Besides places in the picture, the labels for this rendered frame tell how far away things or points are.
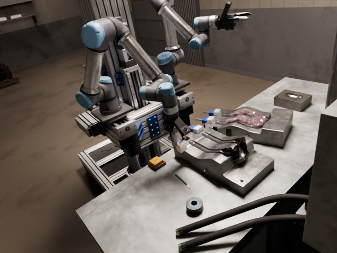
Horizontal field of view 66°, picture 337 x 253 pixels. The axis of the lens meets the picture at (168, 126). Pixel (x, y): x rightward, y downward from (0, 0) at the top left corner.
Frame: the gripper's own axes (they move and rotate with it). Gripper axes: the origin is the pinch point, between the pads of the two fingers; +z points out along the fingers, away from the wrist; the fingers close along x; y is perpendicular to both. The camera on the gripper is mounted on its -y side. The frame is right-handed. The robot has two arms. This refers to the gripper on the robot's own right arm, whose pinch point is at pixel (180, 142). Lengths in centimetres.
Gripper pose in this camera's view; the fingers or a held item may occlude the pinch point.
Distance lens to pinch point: 143.0
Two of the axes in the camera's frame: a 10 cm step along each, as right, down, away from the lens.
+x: -7.5, 4.9, -4.5
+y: -6.4, -3.4, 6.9
